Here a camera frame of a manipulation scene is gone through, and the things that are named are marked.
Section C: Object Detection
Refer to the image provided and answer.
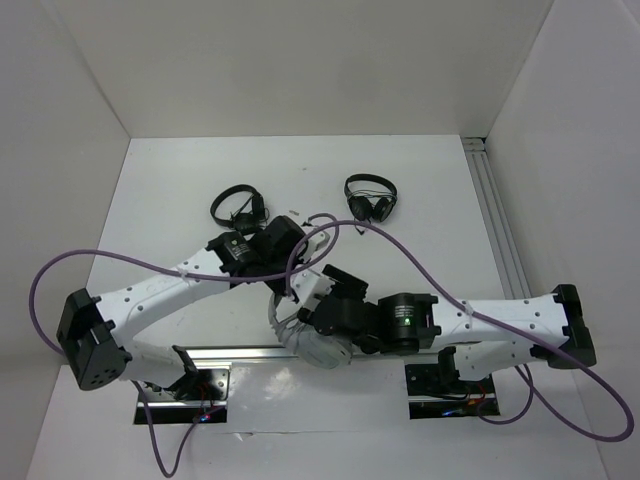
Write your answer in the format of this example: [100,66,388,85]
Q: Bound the white grey headphones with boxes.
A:
[268,294,353,370]

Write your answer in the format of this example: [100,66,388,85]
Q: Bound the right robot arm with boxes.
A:
[283,265,596,392]

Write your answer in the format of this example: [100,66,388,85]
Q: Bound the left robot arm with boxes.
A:
[57,216,318,399]

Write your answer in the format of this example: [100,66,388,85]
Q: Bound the black headphones left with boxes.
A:
[209,184,269,236]

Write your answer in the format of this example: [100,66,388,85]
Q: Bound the black headphones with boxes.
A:
[209,184,269,236]
[343,173,398,223]

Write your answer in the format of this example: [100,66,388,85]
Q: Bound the black headphones right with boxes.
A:
[343,173,398,223]

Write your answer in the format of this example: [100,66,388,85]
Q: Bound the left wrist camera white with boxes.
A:
[298,231,331,263]

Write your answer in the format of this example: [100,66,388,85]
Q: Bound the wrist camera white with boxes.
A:
[298,231,331,263]
[291,270,334,310]

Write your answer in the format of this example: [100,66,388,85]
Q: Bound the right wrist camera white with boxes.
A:
[291,270,334,310]

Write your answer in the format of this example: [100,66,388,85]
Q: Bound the aluminium rail front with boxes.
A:
[185,347,438,364]

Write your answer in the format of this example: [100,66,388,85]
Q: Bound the aluminium rail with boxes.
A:
[185,347,438,364]
[461,137,531,299]

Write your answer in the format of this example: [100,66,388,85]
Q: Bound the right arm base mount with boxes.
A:
[405,364,500,420]

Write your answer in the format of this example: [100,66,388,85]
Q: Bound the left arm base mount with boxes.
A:
[141,365,231,425]

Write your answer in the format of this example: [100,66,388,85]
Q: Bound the aluminium rail right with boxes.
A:
[461,137,531,299]

